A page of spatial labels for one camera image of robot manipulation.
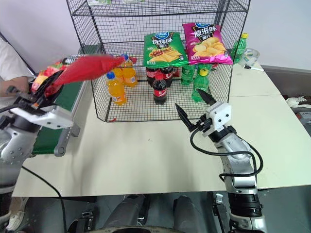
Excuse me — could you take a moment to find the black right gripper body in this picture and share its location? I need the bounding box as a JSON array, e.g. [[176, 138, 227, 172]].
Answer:
[[190, 113, 214, 133]]

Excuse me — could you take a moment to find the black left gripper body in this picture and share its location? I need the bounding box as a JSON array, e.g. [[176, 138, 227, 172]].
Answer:
[[14, 90, 58, 110]]

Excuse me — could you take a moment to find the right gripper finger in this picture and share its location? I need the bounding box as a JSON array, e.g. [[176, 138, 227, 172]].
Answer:
[[175, 102, 196, 132], [196, 88, 216, 106]]

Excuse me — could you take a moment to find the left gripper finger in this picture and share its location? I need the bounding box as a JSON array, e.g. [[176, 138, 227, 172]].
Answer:
[[43, 82, 64, 98], [30, 70, 67, 94]]

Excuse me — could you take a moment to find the red chips bag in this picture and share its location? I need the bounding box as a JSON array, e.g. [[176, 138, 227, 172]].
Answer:
[[31, 54, 126, 98]]

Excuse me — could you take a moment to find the green conveyor belt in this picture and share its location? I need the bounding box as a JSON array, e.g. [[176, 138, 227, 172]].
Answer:
[[31, 44, 105, 157]]

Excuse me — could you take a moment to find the green soda bottle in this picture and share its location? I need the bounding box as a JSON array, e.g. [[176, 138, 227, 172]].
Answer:
[[230, 32, 250, 64], [180, 63, 196, 86], [191, 64, 212, 103]]

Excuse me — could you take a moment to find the cola bottle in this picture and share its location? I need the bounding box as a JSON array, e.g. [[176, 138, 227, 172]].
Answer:
[[145, 65, 161, 86], [160, 65, 174, 88], [152, 73, 168, 106]]

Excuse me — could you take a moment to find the person's arm white sleeve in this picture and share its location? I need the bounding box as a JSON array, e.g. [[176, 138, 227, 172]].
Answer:
[[0, 36, 35, 98]]

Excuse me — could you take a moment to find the magenta chips bag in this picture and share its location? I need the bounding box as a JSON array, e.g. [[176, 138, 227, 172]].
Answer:
[[182, 22, 234, 66]]

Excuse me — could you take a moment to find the white marker pen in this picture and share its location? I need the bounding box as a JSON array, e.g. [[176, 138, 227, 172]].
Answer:
[[243, 65, 264, 72]]

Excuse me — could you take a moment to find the green chips bag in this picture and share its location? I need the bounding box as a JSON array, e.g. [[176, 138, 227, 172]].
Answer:
[[143, 31, 189, 68]]

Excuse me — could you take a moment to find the orange soda bottle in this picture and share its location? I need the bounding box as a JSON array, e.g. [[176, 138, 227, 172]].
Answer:
[[112, 65, 125, 86], [105, 71, 128, 106], [120, 54, 138, 88]]

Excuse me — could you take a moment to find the white sneaker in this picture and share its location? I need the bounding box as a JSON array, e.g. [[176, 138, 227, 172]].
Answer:
[[286, 95, 311, 109], [5, 196, 30, 232]]

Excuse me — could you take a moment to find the green white package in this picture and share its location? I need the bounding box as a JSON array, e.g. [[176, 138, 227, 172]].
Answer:
[[86, 0, 113, 6]]

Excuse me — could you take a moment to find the grey device box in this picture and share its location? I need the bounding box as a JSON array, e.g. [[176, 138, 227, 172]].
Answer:
[[296, 111, 311, 137]]

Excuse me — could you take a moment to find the dark rounded robot leg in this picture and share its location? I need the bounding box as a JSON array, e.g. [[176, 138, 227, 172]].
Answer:
[[104, 194, 147, 229]]

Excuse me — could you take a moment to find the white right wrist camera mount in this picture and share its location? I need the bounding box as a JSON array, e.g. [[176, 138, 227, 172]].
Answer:
[[203, 101, 232, 137]]

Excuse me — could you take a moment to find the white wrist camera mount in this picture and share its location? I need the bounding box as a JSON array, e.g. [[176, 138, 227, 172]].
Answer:
[[9, 104, 74, 130], [203, 101, 232, 137]]

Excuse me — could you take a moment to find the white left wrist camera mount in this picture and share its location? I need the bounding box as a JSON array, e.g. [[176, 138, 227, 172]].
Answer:
[[9, 104, 74, 130]]

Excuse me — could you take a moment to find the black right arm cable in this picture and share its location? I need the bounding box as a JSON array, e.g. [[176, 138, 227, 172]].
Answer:
[[190, 125, 264, 182]]

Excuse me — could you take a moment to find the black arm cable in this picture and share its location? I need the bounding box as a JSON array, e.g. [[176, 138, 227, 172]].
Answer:
[[21, 166, 68, 233], [190, 125, 264, 182]]

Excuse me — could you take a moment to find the black wire rack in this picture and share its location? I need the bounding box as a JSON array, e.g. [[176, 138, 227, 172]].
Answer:
[[65, 0, 251, 123]]

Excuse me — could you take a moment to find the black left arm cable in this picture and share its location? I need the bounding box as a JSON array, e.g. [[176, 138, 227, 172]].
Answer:
[[21, 166, 68, 233]]

